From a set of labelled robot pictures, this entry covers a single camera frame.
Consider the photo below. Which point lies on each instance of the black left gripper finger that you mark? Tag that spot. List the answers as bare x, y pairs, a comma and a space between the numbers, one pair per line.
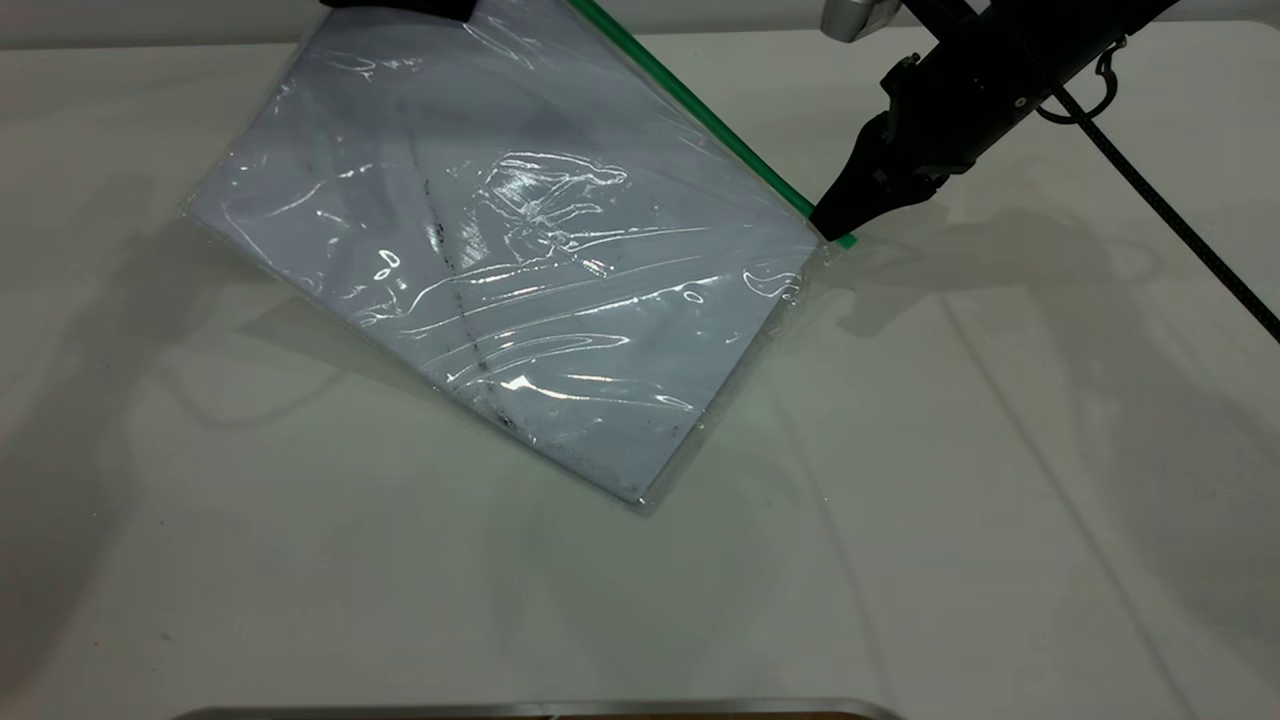
400, 8

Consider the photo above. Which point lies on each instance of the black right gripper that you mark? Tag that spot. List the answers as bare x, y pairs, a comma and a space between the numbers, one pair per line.
980, 90

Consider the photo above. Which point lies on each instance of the clear plastic zip bag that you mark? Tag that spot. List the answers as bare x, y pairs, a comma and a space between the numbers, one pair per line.
520, 250

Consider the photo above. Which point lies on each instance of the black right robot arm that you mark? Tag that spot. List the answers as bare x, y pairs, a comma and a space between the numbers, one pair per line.
1140, 15

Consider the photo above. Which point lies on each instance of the silver metal rim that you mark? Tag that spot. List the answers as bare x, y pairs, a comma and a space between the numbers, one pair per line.
540, 710

